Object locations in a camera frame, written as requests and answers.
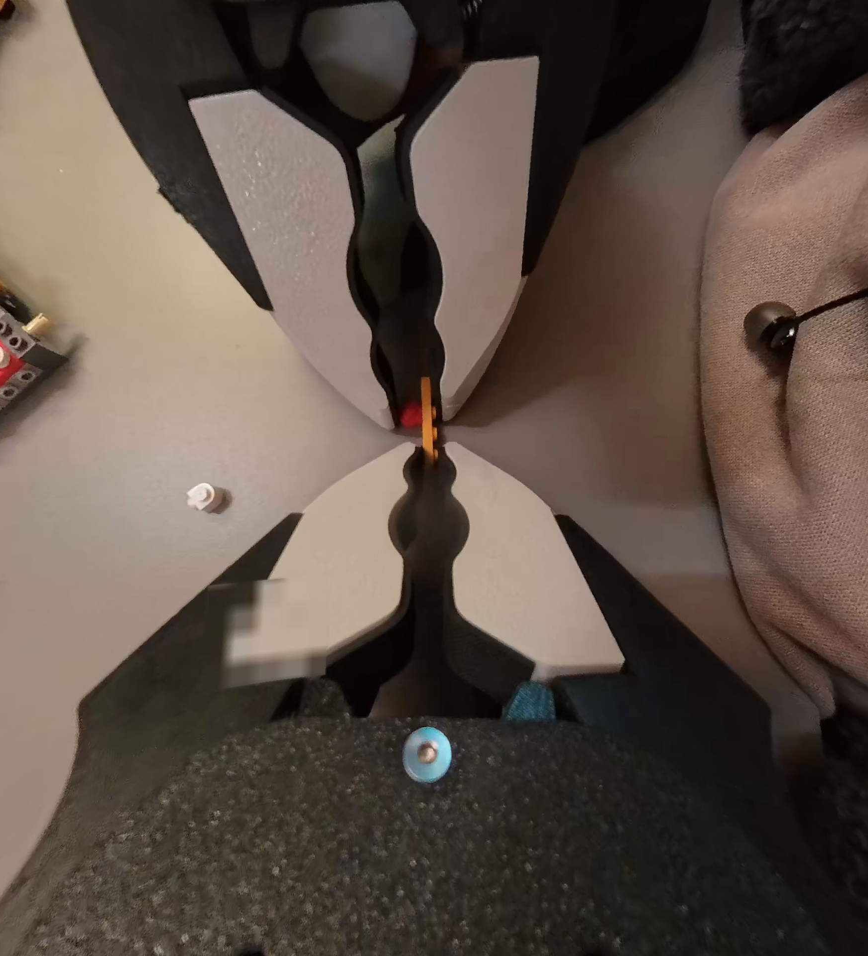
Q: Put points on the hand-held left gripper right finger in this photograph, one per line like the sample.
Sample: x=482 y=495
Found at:
x=538 y=582

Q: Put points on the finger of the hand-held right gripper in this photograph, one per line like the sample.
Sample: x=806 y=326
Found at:
x=284 y=224
x=478 y=209

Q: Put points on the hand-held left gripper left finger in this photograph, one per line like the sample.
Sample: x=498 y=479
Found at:
x=344 y=538

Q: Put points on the long orange lego plate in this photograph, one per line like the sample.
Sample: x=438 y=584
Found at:
x=428 y=429

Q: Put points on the small red round lego stud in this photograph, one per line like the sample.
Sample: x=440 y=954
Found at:
x=410 y=416

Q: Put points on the small white round lego stud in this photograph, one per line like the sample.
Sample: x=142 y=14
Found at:
x=204 y=498

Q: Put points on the orange lego car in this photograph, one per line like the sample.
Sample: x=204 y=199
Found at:
x=0 y=358

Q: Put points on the beige sweatshirt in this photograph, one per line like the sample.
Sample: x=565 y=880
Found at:
x=815 y=485

